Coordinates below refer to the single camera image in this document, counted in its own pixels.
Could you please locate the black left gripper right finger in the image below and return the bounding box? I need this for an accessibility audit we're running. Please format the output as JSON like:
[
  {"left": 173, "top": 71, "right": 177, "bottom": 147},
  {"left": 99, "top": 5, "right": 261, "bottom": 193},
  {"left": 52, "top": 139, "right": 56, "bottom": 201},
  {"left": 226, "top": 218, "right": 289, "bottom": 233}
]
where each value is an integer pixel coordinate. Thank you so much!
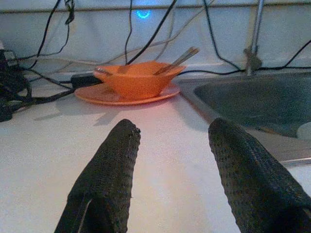
[{"left": 208, "top": 117, "right": 311, "bottom": 233}]

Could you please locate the chrome faucet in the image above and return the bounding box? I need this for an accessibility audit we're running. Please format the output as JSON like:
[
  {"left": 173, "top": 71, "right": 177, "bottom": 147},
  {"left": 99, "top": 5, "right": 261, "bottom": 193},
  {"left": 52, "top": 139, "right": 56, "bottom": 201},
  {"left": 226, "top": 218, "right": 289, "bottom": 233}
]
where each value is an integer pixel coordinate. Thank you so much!
[{"left": 243, "top": 0, "right": 264, "bottom": 76}]

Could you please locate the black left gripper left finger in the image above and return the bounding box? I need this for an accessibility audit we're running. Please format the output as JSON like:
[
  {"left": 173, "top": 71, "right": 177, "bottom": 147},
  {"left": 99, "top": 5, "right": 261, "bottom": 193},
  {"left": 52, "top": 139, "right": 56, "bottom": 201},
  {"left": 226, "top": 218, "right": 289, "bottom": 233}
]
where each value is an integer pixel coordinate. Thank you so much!
[{"left": 53, "top": 118, "right": 141, "bottom": 233}]

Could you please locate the orange plastic plate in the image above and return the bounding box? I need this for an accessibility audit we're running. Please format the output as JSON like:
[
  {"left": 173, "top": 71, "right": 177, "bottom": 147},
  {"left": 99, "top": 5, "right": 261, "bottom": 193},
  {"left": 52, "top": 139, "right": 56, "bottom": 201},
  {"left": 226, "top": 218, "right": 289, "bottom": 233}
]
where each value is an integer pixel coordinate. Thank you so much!
[{"left": 74, "top": 82, "right": 181, "bottom": 106}]

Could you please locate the stainless steel sink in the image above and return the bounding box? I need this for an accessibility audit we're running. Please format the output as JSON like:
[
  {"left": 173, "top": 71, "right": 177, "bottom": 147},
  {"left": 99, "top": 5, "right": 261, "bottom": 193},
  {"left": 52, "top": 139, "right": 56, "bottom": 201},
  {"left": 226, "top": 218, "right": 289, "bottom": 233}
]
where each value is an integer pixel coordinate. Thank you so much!
[{"left": 178, "top": 70, "right": 311, "bottom": 168}]

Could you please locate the thin black cable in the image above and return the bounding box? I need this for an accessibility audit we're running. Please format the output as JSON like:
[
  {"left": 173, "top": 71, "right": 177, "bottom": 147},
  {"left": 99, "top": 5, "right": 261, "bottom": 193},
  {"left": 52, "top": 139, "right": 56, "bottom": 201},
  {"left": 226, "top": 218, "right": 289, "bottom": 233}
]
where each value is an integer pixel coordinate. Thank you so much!
[{"left": 124, "top": 0, "right": 134, "bottom": 65}]

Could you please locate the knotted black cable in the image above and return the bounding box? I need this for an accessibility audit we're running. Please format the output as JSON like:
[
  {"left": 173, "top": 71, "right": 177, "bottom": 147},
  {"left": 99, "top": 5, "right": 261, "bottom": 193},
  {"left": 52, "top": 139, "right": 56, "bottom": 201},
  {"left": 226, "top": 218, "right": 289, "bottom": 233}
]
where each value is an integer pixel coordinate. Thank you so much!
[{"left": 14, "top": 0, "right": 76, "bottom": 61}]

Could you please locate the orange plastic bowl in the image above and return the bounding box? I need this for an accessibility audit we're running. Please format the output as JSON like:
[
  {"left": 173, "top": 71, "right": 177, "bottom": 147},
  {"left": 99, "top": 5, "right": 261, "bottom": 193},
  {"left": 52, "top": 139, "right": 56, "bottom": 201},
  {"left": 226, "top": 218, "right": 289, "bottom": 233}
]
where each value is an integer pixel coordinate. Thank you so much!
[{"left": 93, "top": 61, "right": 187, "bottom": 100}]

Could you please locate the black power adapter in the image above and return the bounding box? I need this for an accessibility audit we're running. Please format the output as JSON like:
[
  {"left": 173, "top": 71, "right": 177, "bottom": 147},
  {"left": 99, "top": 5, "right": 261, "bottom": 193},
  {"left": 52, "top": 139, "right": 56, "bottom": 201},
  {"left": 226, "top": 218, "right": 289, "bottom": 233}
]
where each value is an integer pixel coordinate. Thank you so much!
[{"left": 70, "top": 74, "right": 103, "bottom": 88}]

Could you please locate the tan handled utensil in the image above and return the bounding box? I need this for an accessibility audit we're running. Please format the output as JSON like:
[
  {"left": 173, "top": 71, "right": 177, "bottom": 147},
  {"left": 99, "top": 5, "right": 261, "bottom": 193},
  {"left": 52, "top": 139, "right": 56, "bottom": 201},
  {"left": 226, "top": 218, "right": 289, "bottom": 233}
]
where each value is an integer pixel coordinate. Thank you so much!
[
  {"left": 155, "top": 46, "right": 198, "bottom": 73},
  {"left": 153, "top": 49, "right": 200, "bottom": 75}
]

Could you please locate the thick black adapter cable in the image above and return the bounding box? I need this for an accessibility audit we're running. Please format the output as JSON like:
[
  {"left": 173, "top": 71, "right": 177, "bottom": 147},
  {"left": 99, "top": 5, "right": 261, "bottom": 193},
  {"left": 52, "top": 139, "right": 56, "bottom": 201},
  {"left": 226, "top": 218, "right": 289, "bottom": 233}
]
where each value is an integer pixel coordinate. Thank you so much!
[{"left": 126, "top": 0, "right": 178, "bottom": 65}]

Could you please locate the white cable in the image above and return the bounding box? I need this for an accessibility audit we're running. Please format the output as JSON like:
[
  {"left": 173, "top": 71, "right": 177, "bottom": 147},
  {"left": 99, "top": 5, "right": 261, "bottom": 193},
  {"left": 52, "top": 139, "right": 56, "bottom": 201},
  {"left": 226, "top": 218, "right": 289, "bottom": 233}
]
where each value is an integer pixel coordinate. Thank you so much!
[
  {"left": 55, "top": 0, "right": 217, "bottom": 73},
  {"left": 155, "top": 9, "right": 177, "bottom": 60}
]

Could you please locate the black charger pile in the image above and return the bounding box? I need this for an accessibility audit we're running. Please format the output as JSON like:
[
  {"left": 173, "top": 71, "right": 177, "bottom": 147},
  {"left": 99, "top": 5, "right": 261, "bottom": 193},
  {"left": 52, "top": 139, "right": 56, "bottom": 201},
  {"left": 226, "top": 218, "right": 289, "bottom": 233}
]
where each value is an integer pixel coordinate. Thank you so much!
[{"left": 0, "top": 47, "right": 32, "bottom": 100}]

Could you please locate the white bowl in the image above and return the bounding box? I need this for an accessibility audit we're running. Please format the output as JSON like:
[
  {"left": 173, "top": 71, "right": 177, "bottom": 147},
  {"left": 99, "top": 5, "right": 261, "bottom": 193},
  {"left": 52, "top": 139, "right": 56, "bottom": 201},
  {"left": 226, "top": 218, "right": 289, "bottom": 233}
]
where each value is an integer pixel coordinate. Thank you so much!
[{"left": 295, "top": 122, "right": 311, "bottom": 141}]

